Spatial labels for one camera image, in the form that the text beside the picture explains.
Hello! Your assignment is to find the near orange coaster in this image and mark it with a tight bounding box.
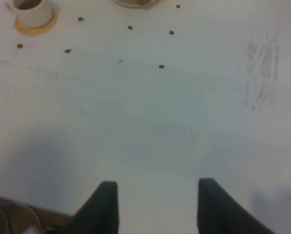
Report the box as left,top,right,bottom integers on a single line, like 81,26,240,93
13,7,58,37

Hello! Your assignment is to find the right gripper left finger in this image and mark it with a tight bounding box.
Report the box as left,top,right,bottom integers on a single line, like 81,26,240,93
62,181,118,234

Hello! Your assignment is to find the near white teacup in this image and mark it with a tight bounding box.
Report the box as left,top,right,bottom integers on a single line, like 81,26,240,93
5,0,52,27

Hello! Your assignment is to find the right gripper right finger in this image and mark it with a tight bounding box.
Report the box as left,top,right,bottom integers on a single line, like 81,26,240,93
197,178,273,234

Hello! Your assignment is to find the beige teapot saucer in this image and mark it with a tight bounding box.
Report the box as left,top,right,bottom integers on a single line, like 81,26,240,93
114,0,159,8

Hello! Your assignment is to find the grey cable below table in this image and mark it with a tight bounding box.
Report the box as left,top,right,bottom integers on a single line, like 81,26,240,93
0,202,42,234

